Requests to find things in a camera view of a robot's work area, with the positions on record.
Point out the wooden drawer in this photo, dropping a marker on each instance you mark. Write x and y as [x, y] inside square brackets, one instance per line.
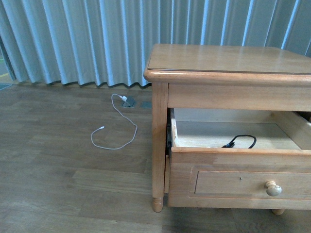
[223, 158]

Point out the round wooden upper drawer knob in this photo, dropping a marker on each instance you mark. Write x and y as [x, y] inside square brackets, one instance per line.
[272, 189]

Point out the closed grey floor socket cover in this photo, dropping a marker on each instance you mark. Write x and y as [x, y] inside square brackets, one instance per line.
[146, 105]

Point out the open grey floor socket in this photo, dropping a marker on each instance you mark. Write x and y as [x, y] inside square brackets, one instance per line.
[130, 103]

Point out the white plug in floor socket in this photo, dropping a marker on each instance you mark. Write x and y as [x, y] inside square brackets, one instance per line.
[123, 98]

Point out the wooden nightstand cabinet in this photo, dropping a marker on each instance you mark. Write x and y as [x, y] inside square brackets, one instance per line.
[219, 77]

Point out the pale green pleated curtain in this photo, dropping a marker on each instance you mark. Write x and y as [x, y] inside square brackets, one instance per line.
[109, 41]

